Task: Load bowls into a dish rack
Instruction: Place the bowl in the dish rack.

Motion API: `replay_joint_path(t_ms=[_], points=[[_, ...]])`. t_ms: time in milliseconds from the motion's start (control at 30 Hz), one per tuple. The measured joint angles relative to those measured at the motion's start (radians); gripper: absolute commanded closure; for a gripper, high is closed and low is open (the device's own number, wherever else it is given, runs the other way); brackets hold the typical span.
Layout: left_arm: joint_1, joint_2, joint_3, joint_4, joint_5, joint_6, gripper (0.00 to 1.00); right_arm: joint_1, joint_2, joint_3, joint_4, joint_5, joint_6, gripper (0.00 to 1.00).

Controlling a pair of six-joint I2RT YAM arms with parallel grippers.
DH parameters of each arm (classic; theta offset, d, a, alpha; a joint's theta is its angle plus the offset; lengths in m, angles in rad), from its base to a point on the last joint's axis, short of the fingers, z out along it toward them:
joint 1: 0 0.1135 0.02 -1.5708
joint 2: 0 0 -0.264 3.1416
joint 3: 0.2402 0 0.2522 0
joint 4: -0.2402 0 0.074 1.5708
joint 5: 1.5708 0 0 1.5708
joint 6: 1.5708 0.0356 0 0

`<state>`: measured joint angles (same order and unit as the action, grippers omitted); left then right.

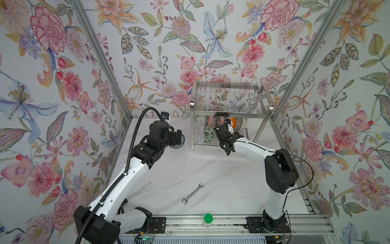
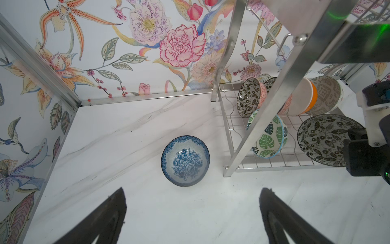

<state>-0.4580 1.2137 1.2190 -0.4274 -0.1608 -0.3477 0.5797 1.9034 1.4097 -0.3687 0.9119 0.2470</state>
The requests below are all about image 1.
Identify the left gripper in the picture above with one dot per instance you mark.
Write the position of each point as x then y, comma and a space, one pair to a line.
174, 140

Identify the green geometric pattern bowl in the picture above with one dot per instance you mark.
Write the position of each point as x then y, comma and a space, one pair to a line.
241, 124

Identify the orange white bowl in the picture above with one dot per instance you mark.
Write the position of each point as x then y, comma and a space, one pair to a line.
234, 122

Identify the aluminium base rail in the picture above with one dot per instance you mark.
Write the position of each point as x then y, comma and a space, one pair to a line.
176, 225

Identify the green emergency stop button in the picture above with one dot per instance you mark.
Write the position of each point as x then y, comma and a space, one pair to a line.
208, 220

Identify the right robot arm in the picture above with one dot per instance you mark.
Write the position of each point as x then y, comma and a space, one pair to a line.
281, 173

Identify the green leaf pattern bowl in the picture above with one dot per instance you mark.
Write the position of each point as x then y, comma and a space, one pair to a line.
209, 135

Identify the steel two-tier dish rack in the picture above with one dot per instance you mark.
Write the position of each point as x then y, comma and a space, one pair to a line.
228, 100

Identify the black floral pattern bowl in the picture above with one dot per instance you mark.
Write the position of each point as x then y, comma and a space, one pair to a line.
219, 121

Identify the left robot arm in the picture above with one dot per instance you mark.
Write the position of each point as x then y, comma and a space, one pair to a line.
103, 221

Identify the red pattern bowl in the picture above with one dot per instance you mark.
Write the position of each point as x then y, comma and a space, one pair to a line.
211, 122

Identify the blue floral bowl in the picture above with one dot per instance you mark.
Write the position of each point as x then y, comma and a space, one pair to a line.
178, 143

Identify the steel open-end wrench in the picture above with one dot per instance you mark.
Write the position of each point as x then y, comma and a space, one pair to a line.
185, 200

